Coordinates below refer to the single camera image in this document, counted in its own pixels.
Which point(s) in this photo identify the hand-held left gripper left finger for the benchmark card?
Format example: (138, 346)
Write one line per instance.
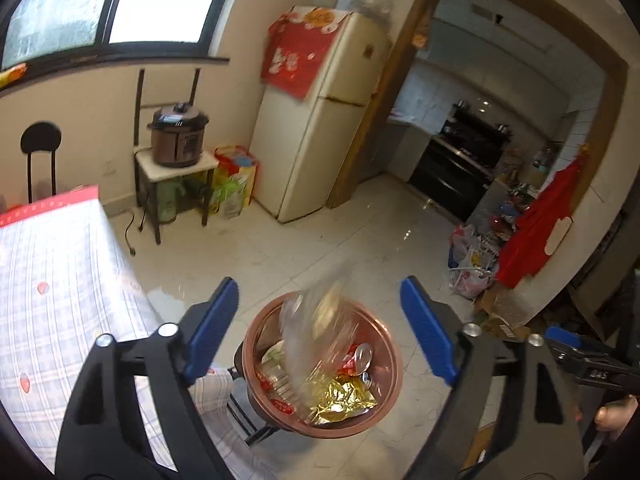
(212, 332)

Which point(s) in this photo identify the cardboard box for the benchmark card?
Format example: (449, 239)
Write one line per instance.
(505, 310)

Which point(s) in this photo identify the clear plastic bag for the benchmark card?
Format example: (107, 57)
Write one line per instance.
(377, 7)

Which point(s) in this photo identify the cream refrigerator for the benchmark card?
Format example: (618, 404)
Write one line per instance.
(305, 160)

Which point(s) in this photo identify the yellow packet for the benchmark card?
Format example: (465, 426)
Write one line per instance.
(12, 75)

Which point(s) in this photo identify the black round back chair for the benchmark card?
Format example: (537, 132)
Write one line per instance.
(41, 137)

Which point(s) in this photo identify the red printed cloth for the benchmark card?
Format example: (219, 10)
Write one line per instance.
(295, 55)

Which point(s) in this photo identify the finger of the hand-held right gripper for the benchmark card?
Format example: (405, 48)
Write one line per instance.
(560, 335)

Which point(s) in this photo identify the black kitchen stove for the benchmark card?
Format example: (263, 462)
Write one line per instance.
(455, 175)

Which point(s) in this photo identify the red soda can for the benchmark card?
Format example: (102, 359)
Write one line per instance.
(357, 357)

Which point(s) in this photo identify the yellow green shopping bag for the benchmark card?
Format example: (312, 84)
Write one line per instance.
(235, 185)

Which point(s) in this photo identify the black frame stool white top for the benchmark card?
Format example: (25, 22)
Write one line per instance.
(150, 165)

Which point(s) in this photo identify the red hanging cloth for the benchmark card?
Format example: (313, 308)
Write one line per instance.
(535, 230)

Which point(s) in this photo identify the green plastic bottle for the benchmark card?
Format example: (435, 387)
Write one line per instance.
(170, 202)

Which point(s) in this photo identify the dark window sill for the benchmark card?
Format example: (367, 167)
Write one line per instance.
(125, 62)

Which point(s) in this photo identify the person's right hand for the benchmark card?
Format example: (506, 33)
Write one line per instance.
(614, 417)

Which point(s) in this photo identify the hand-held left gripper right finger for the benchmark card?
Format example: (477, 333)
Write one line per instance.
(430, 332)

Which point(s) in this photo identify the gold foil wrapper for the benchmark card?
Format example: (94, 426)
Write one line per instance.
(340, 397)

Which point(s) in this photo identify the brown pressure cooker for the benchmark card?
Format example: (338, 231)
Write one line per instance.
(177, 137)

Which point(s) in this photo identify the copper round bin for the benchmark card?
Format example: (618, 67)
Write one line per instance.
(387, 390)

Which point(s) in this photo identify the black folding stool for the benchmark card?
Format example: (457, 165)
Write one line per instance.
(245, 405)

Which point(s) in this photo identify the white plastic bags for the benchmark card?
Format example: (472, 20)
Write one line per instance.
(467, 265)

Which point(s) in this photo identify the dark framed window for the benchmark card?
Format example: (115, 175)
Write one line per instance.
(65, 5)

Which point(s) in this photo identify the clear plastic bottle white label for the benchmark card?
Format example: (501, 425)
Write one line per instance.
(315, 340)

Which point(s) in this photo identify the wooden door frame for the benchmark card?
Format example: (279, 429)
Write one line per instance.
(380, 110)

